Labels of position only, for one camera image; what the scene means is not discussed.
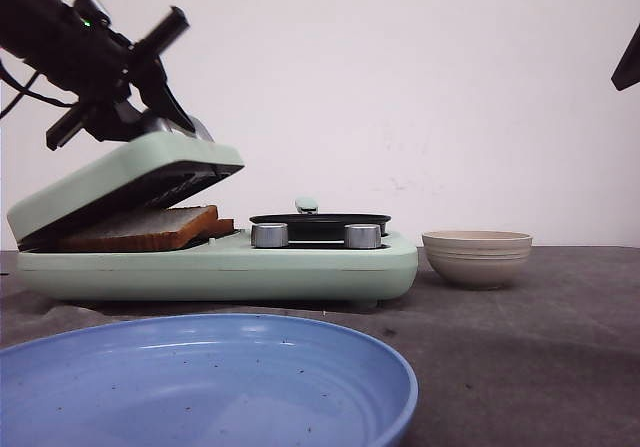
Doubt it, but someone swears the breakfast maker hinged lid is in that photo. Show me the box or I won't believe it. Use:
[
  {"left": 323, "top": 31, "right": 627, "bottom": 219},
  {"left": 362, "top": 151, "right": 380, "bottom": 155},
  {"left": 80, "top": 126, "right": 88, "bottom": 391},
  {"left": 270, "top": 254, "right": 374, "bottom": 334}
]
[{"left": 7, "top": 118, "right": 244, "bottom": 251}]

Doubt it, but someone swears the blue plate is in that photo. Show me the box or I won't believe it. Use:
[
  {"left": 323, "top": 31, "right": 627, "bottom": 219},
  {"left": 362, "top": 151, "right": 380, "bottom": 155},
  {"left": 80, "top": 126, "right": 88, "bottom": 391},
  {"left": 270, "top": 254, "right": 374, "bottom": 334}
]
[{"left": 1, "top": 314, "right": 419, "bottom": 446}]

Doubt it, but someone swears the silver control knob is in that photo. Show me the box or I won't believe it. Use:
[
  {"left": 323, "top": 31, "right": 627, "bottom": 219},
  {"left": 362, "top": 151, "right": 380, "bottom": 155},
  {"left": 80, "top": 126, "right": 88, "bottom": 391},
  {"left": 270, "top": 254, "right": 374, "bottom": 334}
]
[
  {"left": 344, "top": 224, "right": 382, "bottom": 250},
  {"left": 251, "top": 223, "right": 289, "bottom": 249}
]

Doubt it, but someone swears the white bread slice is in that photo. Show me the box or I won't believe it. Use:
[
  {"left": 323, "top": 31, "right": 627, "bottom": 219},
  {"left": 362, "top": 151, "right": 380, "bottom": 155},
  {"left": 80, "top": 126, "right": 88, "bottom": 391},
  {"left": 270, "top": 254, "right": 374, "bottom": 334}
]
[
  {"left": 209, "top": 219, "right": 235, "bottom": 237},
  {"left": 54, "top": 204, "right": 220, "bottom": 253}
]

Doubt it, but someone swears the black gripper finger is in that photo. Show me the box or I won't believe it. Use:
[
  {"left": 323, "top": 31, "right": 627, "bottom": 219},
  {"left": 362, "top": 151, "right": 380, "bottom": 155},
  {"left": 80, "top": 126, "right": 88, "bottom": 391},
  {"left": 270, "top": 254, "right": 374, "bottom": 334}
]
[{"left": 611, "top": 26, "right": 640, "bottom": 91}]

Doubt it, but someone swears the grey table cloth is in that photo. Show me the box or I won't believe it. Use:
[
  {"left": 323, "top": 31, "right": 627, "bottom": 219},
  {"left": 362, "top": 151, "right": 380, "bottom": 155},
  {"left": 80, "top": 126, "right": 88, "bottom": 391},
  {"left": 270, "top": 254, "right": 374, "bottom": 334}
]
[{"left": 1, "top": 247, "right": 639, "bottom": 446}]

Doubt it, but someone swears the mint green breakfast maker base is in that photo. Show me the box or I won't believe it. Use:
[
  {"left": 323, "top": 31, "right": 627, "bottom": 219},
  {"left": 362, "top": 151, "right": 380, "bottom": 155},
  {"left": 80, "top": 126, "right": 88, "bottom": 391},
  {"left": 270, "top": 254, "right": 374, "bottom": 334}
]
[{"left": 16, "top": 231, "right": 418, "bottom": 302}]

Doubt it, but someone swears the left silver control knob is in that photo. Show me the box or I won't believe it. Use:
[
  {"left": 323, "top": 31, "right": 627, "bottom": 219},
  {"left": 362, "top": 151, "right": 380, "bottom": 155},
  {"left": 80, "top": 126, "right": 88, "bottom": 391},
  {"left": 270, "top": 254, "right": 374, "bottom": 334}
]
[{"left": 251, "top": 223, "right": 289, "bottom": 249}]

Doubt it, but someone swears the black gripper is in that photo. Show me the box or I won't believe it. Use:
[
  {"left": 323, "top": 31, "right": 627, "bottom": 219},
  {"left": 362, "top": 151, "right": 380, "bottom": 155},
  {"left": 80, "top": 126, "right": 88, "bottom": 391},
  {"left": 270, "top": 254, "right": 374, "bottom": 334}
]
[{"left": 1, "top": 0, "right": 195, "bottom": 142}]

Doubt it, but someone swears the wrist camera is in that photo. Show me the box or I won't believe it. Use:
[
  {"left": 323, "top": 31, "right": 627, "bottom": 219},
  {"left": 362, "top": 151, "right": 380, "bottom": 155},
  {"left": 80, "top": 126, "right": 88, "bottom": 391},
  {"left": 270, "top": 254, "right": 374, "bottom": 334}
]
[{"left": 131, "top": 6, "right": 189, "bottom": 60}]

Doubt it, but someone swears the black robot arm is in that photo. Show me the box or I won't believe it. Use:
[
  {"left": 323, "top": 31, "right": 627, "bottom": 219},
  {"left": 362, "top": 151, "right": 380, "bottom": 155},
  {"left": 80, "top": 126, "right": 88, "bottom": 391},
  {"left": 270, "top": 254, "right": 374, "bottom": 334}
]
[{"left": 1, "top": 0, "right": 196, "bottom": 150}]

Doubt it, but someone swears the beige ribbed bowl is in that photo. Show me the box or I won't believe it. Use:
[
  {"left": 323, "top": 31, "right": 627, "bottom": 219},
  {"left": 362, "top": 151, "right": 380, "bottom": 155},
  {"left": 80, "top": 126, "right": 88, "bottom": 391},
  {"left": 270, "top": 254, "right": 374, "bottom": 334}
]
[{"left": 422, "top": 230, "right": 533, "bottom": 290}]

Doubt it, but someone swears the right silver control knob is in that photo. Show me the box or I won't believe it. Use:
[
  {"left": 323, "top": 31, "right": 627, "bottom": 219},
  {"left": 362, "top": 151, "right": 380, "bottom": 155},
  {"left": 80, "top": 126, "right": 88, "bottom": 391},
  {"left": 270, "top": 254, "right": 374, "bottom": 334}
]
[{"left": 344, "top": 224, "right": 382, "bottom": 250}]

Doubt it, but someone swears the black round frying pan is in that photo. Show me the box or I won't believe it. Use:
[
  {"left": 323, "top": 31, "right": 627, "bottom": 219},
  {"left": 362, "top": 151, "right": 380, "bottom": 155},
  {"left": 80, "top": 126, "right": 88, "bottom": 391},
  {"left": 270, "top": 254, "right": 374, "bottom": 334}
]
[{"left": 249, "top": 197, "right": 392, "bottom": 241}]

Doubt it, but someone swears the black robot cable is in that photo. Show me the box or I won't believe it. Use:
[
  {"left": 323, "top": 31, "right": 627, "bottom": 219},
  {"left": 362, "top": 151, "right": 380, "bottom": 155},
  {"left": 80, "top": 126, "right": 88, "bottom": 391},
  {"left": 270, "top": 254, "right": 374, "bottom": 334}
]
[{"left": 0, "top": 56, "right": 76, "bottom": 121}]

